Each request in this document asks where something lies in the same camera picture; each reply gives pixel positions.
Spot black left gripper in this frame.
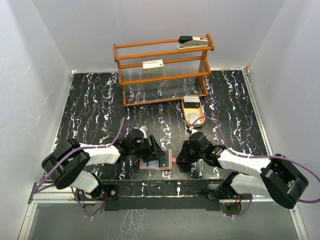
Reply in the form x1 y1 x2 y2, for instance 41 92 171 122
129 135 165 162

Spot pink leather card holder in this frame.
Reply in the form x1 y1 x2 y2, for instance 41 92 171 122
139 149 176 171

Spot tan oval plastic tray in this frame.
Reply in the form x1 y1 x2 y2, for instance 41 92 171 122
182 96 205 128

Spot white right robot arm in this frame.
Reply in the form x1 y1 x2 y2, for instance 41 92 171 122
176 131 309 209

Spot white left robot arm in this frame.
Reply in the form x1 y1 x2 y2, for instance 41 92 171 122
41 126 172 200

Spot loose cards in tray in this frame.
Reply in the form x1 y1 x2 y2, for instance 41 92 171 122
187 112 198 124

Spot stack of cards in tray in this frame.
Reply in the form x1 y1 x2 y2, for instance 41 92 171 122
183 96 201 109

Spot wooden three-tier shelf rack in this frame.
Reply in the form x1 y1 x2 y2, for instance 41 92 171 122
113 33 215 107

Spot white staples box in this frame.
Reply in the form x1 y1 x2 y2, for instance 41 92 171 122
142 59 164 73

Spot black and white stapler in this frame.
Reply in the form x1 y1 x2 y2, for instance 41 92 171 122
177 35 209 49

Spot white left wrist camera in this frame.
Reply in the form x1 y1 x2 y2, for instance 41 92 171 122
139 125 148 139

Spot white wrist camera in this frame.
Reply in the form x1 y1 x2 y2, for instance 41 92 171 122
139 125 148 139
187 126 197 134

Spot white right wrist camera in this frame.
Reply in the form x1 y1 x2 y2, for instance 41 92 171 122
187 126 197 134

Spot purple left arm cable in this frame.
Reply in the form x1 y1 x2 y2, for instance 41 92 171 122
33 116 127 195

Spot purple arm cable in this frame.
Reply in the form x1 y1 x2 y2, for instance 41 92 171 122
191 116 320 204
33 116 127 195

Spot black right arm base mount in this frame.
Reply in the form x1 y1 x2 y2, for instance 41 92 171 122
198 184 236 200

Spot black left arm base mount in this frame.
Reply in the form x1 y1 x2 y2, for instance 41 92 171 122
101 184 119 203

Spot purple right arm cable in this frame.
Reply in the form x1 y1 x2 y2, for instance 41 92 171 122
191 116 320 204

